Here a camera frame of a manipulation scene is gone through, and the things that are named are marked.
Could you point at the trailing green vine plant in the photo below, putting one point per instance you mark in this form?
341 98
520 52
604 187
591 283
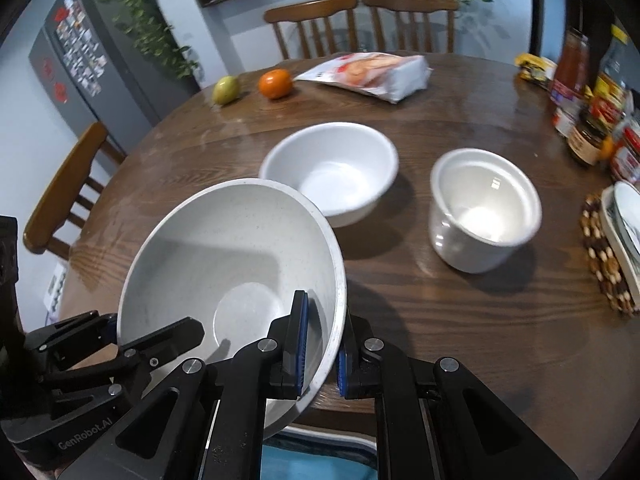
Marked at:
150 25

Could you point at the large patterned square plate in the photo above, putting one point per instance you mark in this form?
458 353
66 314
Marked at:
330 432

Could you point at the cluster of fridge magnets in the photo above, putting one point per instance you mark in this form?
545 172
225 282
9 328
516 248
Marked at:
80 45

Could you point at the red paper cutout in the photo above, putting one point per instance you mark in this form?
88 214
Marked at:
60 92
47 67

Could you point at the grey refrigerator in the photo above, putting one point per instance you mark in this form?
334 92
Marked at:
125 60

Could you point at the white bowl dark rim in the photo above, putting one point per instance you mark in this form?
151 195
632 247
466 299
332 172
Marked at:
630 210

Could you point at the white cylindrical bowl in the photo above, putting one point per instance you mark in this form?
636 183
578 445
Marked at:
480 200

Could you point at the white rectangular dish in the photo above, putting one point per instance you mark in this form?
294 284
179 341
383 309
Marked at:
612 225

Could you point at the white round bowl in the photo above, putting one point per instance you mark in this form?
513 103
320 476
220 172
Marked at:
340 170

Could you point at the teal oval plate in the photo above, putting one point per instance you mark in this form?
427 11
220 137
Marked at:
320 465

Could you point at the white snack bag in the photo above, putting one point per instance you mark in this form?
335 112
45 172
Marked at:
370 75

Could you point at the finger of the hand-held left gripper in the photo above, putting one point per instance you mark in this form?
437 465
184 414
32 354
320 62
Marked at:
170 340
75 335

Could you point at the yellow capped oil bottle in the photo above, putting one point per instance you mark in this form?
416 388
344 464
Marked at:
612 75

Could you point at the yellow snack packet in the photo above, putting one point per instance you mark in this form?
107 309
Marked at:
537 71

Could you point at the red label jar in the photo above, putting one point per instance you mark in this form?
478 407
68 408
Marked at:
627 155

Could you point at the green pear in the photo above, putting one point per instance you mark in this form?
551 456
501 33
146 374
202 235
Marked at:
227 91

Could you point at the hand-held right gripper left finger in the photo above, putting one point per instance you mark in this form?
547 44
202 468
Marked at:
301 350

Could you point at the speckled beige ribbed bowl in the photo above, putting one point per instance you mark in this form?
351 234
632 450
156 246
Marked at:
200 270

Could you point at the wooden chair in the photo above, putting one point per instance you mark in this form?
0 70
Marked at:
310 10
65 185
410 5

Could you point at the orange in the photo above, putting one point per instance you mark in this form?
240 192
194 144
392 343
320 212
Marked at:
276 84

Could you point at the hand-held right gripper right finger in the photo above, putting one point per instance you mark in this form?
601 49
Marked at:
342 375

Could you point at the wooden bead trivet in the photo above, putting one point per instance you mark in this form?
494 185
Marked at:
602 260

